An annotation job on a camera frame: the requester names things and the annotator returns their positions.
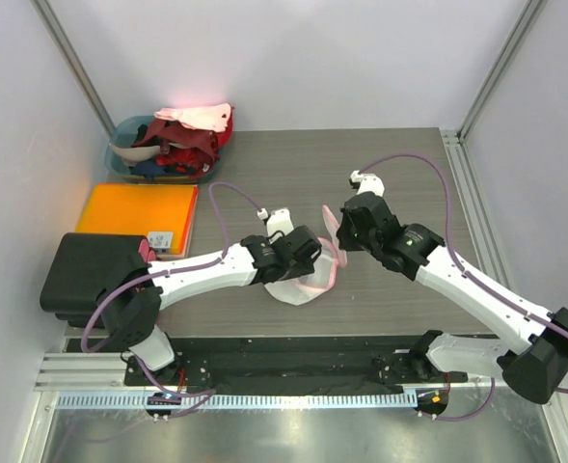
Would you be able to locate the dark red garment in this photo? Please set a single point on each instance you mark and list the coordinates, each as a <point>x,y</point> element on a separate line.
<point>186,146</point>

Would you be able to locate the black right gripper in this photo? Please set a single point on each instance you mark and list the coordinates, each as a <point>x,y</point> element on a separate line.
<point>344,240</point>

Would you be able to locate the pink bra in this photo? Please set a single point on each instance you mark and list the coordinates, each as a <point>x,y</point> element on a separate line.
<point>214,118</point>

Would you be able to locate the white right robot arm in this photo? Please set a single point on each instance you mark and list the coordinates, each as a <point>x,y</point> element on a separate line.
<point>530,349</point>

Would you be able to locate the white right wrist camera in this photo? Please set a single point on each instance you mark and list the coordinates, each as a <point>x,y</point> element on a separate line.
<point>366,183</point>

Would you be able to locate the white mesh laundry bag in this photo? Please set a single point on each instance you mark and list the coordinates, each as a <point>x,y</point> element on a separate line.
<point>302,290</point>

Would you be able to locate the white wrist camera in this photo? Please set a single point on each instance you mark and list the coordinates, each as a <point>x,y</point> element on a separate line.
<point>366,183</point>
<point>277,222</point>

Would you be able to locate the white cup bra in basket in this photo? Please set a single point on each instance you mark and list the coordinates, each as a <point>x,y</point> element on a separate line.
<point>135,154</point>

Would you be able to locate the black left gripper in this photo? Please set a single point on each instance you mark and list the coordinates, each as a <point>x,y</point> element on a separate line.
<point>301,267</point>

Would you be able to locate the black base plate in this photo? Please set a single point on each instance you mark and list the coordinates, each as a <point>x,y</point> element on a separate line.
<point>300,366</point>

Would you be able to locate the teal plastic laundry basket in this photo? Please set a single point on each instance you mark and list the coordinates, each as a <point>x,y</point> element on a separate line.
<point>151,170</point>

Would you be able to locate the black case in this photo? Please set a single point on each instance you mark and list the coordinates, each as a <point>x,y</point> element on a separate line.
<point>77,273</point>

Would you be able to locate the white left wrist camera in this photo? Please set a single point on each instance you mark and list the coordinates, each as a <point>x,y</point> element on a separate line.
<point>277,222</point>

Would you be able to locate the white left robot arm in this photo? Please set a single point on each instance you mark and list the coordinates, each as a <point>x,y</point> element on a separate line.
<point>176,280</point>

